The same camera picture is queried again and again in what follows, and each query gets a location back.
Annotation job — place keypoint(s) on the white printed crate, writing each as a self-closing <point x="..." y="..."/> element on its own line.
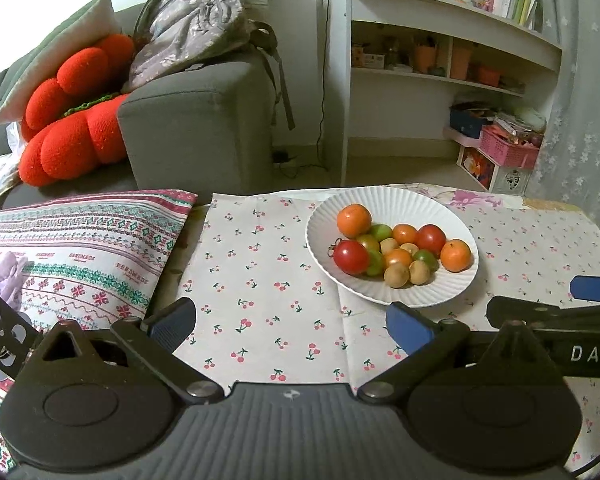
<point x="500" y="177"/>

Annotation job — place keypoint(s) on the floral grey backpack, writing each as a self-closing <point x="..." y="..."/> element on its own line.
<point x="190" y="20"/>

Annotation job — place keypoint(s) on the olive-brown tomato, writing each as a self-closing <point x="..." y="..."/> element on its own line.
<point x="367" y="242"/>

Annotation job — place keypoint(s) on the pink plastic basket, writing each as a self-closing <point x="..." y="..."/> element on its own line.
<point x="510" y="150"/>

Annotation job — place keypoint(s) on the white bookshelf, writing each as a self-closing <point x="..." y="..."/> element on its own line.
<point x="430" y="15"/>

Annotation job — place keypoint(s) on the longan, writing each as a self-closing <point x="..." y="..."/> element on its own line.
<point x="389" y="245"/>
<point x="409" y="248"/>
<point x="420" y="271"/>
<point x="396" y="276"/>

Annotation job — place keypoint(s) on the orange tomato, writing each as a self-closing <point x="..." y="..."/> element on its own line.
<point x="405" y="234"/>
<point x="398" y="258"/>

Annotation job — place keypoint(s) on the red cherry tomato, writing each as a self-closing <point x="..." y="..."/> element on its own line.
<point x="431" y="238"/>
<point x="351" y="257"/>

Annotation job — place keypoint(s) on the striped patterned pillow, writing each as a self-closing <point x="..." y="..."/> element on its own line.
<point x="90" y="255"/>

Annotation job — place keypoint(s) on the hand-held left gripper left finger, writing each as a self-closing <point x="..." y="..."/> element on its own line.
<point x="172" y="325"/>

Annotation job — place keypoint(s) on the white ribbed plate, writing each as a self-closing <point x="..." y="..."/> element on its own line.
<point x="325" y="220"/>

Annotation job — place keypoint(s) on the lilac cloth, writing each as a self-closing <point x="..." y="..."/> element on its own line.
<point x="5" y="272"/>

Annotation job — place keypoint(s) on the black power adapter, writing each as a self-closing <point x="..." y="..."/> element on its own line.
<point x="282" y="156"/>

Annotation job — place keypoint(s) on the pink floral cloth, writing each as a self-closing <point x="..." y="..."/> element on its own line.
<point x="460" y="197"/>

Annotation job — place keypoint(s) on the dark blue box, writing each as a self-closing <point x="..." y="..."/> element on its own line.
<point x="470" y="120"/>

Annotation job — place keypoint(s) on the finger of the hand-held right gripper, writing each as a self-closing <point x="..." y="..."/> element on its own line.
<point x="597" y="289"/>
<point x="570" y="315"/>

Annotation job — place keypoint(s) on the small cardboard boxes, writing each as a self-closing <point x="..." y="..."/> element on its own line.
<point x="369" y="57"/>

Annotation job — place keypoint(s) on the row of upright books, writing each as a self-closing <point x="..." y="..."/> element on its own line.
<point x="507" y="0"/>

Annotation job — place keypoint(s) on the tangerine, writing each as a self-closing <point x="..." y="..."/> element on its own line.
<point x="354" y="220"/>
<point x="456" y="255"/>

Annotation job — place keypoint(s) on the white flower-print curtain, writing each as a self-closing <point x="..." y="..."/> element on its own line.
<point x="585" y="110"/>

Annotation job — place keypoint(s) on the green tomato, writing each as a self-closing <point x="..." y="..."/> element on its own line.
<point x="376" y="264"/>
<point x="425" y="259"/>
<point x="381" y="231"/>

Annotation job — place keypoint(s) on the grey sofa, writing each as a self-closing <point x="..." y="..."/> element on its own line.
<point x="195" y="125"/>

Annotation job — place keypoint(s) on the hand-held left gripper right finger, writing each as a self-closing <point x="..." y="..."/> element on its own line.
<point x="410" y="327"/>

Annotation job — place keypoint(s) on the red lobed plush cushion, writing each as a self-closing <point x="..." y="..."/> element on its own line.
<point x="85" y="70"/>
<point x="75" y="145"/>

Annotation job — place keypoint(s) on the orange pot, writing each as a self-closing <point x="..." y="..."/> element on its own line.
<point x="461" y="62"/>
<point x="490" y="75"/>
<point x="425" y="60"/>

